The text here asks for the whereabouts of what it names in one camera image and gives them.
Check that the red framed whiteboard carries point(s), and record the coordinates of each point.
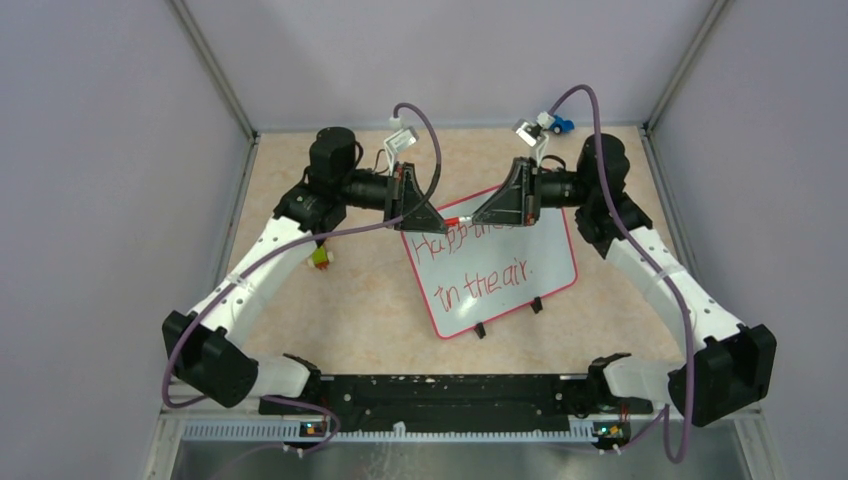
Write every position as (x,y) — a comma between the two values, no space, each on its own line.
(476,273)

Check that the white slotted cable duct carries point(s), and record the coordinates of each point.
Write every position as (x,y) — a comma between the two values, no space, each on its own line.
(290,431)

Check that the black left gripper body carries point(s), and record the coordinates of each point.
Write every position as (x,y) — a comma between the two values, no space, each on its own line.
(394,193)

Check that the colourful toy block figure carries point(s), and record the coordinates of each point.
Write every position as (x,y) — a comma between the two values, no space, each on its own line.
(321,258)

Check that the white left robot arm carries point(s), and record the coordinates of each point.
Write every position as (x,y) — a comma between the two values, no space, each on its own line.
(204,345)

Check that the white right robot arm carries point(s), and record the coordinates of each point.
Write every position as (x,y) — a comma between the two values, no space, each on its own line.
(727,364)

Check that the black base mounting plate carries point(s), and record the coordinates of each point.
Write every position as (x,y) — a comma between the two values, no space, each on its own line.
(498,403)

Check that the blue toy car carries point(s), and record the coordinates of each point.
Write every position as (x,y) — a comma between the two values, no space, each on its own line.
(561,125)

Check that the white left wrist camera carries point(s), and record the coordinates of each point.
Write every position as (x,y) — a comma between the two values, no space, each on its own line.
(402,137)

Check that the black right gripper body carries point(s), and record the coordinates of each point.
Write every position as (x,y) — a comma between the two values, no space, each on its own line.
(533,192)

